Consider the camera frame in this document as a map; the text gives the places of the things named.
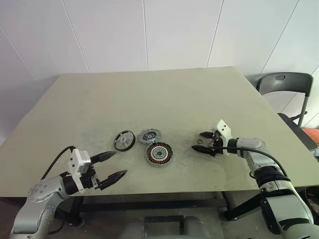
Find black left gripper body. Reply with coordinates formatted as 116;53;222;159
80;159;103;192

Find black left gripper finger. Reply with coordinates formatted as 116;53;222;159
91;151;117;164
99;169;128;191

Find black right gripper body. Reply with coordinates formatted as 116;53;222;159
210;131;229;155

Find black white spoked rotor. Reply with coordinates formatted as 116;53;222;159
113;131;137;152

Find grey round motor lid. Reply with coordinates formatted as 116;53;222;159
138;127;161;145

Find round motor housing copper windings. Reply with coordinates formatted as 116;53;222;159
144;141;173;169

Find dark grey rounded shape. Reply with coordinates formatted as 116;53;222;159
179;215;208;239

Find grey folding chair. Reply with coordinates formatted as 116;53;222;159
256;72;319;151

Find orange object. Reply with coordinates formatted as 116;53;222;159
302;128;319;144

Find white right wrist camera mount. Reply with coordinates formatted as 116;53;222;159
211;119;231;155

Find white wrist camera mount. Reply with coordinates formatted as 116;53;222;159
67;148;91;195
211;119;231;155

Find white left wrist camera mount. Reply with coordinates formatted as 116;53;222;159
67;148;91;195

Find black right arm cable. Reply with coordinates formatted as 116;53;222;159
213;147;291;181

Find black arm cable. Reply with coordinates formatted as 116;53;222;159
40;146;76;180
213;147;291;181

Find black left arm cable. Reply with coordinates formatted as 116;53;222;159
40;146;76;180

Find black metal table frame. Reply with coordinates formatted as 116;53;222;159
56;190;241;226

